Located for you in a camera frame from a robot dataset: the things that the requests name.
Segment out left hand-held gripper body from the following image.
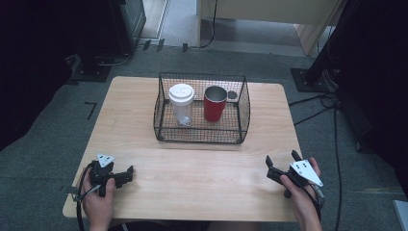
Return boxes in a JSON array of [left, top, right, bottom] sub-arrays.
[[89, 153, 125, 197]]

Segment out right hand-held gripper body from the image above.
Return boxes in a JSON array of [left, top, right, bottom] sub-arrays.
[[267, 159, 324, 198]]

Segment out black wire basket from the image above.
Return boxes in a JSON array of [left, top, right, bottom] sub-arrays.
[[153, 71, 252, 145]]

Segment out red metal cup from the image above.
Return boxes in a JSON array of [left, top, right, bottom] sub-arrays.
[[202, 85, 229, 123]]

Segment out white lidded tumbler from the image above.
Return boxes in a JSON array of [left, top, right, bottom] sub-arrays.
[[167, 83, 196, 127]]

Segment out person's right hand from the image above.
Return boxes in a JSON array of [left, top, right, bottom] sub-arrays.
[[279, 156, 322, 223]]

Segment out person's left hand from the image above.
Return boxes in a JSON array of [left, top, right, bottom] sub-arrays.
[[81, 178, 116, 223]]

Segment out black stand base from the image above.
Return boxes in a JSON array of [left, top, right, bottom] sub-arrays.
[[69, 53, 114, 84], [290, 66, 339, 94]]

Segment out white flat board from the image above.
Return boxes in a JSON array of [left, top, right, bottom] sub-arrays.
[[392, 199, 408, 231]]

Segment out dark curtain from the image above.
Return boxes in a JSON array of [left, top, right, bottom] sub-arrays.
[[0, 0, 114, 152], [316, 0, 408, 196]]

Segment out light wooden cabinet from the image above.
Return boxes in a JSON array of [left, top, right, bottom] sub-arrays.
[[196, 0, 349, 57]]

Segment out dark equipment case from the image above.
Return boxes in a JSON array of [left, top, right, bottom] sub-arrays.
[[109, 0, 147, 56]]

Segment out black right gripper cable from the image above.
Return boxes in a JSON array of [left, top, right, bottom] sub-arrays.
[[307, 184, 326, 222]]

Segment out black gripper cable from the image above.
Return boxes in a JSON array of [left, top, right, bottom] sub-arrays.
[[75, 161, 97, 231], [307, 184, 326, 222]]

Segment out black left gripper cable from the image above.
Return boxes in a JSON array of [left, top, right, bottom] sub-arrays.
[[75, 161, 97, 231]]

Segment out long black floor cable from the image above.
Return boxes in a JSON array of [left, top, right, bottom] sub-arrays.
[[332, 105, 344, 231]]

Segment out black hanging cable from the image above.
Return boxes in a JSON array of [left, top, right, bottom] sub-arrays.
[[188, 0, 219, 50]]

